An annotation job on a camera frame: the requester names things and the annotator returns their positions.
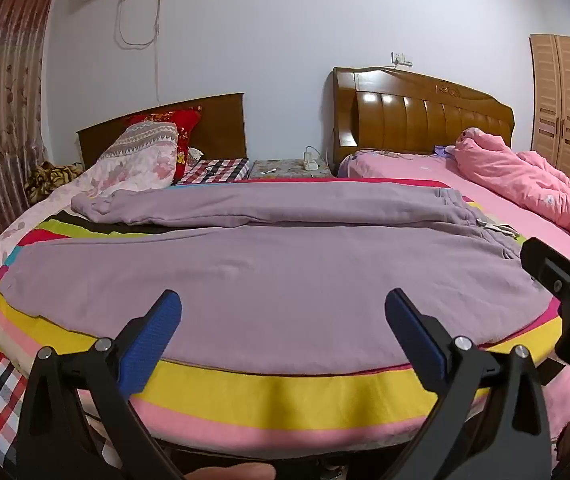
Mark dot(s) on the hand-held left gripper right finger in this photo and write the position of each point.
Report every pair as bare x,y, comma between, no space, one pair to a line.
417,330

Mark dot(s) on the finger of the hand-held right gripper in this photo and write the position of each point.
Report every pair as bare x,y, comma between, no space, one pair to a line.
550,265

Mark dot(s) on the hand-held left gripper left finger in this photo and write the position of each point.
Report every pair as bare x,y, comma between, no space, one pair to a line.
152,330

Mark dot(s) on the purple pants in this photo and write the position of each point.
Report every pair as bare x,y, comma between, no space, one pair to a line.
265,270

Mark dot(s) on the person's left hand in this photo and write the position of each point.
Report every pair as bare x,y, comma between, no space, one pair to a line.
237,472

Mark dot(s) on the pink fleece quilt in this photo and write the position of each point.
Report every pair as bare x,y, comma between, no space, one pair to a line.
515,175

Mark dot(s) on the striped colourful blanket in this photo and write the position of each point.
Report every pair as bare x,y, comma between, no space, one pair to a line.
265,400

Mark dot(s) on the pink bed sheet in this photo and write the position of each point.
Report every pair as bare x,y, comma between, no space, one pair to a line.
440,172

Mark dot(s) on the light wooden wardrobe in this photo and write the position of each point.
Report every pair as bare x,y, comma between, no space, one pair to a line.
565,110

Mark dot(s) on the small purple cloth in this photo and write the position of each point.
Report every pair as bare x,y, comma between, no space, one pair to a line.
442,150

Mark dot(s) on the pink floral quilt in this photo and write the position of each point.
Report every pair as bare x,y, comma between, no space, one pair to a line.
135,165

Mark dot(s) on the plaid bed sheet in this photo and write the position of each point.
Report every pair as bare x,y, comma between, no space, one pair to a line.
225,167

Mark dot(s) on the tiger print cloth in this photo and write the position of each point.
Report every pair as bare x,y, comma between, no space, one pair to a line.
50,180

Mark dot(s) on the small white object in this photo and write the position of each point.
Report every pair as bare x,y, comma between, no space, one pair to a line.
270,172

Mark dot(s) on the glossy padded wooden headboard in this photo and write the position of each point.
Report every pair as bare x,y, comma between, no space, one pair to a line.
415,120

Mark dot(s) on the white power strip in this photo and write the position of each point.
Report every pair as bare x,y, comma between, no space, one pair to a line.
311,162

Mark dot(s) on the red embroidered pillow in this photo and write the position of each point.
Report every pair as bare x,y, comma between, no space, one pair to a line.
187,130

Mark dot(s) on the patterned nightstand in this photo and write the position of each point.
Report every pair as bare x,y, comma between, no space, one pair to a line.
285,166

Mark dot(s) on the dark wooden headboard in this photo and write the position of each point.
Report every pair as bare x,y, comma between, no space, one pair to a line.
220,125

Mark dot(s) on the floral striped curtain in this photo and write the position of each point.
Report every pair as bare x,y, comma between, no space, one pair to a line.
5,110

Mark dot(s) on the white wall socket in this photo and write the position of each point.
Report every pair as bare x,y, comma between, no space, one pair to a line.
401,59

